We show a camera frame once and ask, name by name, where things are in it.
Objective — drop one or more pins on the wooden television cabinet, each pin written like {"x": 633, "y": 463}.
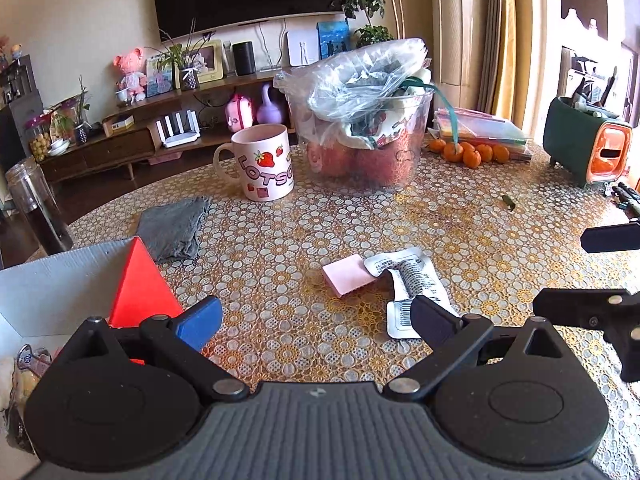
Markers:
{"x": 115, "y": 147}

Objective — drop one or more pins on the printed fabric pouch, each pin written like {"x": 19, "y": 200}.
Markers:
{"x": 385, "y": 127}

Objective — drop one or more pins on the pink toy bag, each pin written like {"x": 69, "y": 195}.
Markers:
{"x": 239, "y": 114}

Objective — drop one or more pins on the yellow white snack bag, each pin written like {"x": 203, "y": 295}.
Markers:
{"x": 25, "y": 385}

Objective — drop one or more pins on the floral patterned desktop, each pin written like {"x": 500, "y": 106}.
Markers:
{"x": 300, "y": 230}

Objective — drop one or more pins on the small cardboard box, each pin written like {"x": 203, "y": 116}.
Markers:
{"x": 119, "y": 124}

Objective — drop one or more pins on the snack filled jar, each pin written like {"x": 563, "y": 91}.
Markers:
{"x": 39, "y": 140}

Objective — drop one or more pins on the grey cloth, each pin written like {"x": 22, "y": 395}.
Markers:
{"x": 172, "y": 227}

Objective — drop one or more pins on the small dark vase plant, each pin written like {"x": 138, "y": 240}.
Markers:
{"x": 80, "y": 132}

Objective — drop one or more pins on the green photo frame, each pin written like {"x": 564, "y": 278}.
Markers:
{"x": 207, "y": 62}

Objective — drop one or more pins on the white flat box device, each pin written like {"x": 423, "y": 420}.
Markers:
{"x": 302, "y": 47}

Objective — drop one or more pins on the stack of colourful books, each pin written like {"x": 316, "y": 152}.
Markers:
{"x": 480, "y": 127}

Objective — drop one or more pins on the clear glass jar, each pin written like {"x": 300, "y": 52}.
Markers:
{"x": 40, "y": 210}

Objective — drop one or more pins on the clear plastic bag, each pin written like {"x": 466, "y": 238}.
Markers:
{"x": 360, "y": 75}

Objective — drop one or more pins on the silver blister pack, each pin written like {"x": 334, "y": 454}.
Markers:
{"x": 415, "y": 272}

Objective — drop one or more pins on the clear plastic tub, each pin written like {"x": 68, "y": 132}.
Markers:
{"x": 375, "y": 170}

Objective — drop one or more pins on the pile of oranges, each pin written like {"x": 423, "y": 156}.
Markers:
{"x": 471, "y": 157}

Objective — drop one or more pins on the white standing air conditioner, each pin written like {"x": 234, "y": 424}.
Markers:
{"x": 460, "y": 35}

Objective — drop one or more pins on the small potted grass plant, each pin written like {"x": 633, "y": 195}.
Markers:
{"x": 189, "y": 79}

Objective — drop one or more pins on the black cylinder speaker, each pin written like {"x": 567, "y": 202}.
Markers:
{"x": 244, "y": 58}

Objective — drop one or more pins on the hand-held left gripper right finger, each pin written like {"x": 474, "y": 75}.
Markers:
{"x": 435, "y": 322}

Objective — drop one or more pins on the pink strawberry mug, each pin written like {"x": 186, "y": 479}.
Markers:
{"x": 265, "y": 170}

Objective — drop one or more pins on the small green scrap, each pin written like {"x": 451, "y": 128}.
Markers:
{"x": 509, "y": 201}

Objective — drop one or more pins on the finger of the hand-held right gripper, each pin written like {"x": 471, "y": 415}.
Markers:
{"x": 612, "y": 237}
{"x": 575, "y": 305}

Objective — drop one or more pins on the green orange desk organizer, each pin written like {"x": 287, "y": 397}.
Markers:
{"x": 565, "y": 135}

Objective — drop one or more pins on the red cardboard box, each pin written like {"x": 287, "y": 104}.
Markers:
{"x": 145, "y": 290}

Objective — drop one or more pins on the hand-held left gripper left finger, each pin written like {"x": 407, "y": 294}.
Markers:
{"x": 200, "y": 322}

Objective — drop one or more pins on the makeup brush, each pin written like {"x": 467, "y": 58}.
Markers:
{"x": 610, "y": 85}

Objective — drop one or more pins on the white antenna router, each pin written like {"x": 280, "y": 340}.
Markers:
{"x": 177, "y": 132}

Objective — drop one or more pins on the pink sticky note pad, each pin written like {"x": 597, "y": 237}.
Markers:
{"x": 347, "y": 274}

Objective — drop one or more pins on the white bowl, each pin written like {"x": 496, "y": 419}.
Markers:
{"x": 59, "y": 147}

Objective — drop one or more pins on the yellow curtain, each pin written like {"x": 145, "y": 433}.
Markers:
{"x": 505, "y": 35}

